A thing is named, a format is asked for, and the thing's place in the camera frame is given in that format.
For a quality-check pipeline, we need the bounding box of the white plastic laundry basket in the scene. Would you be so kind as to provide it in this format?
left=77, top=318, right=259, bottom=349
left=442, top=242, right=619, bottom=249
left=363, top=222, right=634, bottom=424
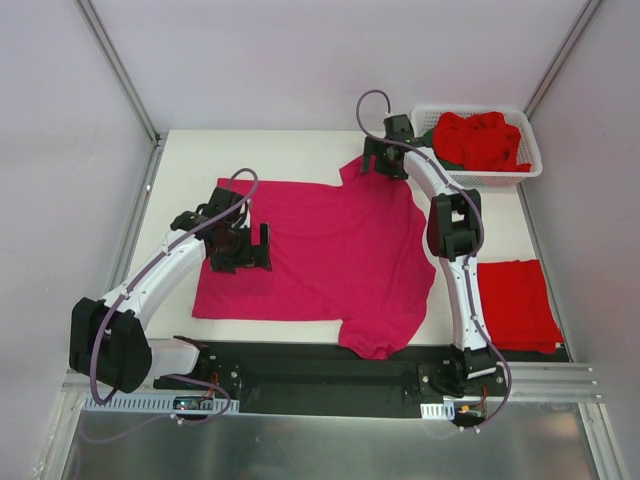
left=411, top=105, right=543, bottom=187

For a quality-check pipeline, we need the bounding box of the pink t shirt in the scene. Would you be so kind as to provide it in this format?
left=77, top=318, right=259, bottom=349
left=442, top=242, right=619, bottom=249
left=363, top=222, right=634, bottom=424
left=192, top=158, right=436, bottom=360

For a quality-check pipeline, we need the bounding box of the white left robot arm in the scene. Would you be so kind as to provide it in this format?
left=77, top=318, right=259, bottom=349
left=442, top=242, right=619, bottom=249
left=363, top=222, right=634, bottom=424
left=69, top=187, right=271, bottom=393

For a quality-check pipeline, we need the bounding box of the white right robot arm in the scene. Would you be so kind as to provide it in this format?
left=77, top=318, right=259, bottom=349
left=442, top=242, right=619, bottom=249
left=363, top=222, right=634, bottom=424
left=361, top=114, right=497, bottom=398

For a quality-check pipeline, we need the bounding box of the green t shirt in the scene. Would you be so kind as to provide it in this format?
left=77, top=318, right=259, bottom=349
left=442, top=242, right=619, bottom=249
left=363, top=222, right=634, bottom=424
left=419, top=128, right=463, bottom=171

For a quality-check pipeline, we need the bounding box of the red crumpled t shirt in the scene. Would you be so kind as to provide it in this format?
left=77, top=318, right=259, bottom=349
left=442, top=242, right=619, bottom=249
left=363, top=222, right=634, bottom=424
left=432, top=112, right=532, bottom=173

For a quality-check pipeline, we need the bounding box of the folded red t shirt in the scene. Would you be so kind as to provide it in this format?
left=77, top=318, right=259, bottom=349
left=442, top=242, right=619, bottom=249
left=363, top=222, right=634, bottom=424
left=478, top=260, right=564, bottom=354

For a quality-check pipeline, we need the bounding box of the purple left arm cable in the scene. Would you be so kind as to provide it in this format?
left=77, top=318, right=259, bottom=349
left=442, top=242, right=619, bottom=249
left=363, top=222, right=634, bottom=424
left=78, top=168, right=261, bottom=443

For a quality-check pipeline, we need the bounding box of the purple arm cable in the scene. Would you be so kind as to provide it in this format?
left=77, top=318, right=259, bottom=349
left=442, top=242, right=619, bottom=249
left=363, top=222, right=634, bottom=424
left=356, top=90, right=513, bottom=428
left=78, top=168, right=261, bottom=443

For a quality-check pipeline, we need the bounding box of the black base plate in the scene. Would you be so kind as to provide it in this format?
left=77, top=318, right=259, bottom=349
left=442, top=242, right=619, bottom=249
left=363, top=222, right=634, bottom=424
left=95, top=337, right=573, bottom=419

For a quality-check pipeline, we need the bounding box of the aluminium frame rail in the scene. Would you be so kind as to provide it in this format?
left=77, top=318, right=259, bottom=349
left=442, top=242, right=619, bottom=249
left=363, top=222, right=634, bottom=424
left=62, top=352, right=605, bottom=419

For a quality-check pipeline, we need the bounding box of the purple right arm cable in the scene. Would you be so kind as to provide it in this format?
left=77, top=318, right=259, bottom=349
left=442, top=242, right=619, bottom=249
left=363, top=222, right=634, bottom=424
left=356, top=90, right=513, bottom=428

